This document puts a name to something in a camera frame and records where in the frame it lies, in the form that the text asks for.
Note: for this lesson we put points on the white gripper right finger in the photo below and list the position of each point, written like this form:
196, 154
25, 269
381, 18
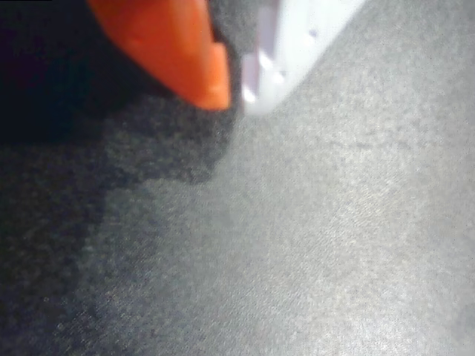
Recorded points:
289, 44

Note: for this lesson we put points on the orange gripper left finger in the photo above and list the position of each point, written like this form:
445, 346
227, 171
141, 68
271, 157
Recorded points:
174, 48

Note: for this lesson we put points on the black table mat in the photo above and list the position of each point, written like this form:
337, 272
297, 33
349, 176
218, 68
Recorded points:
297, 222

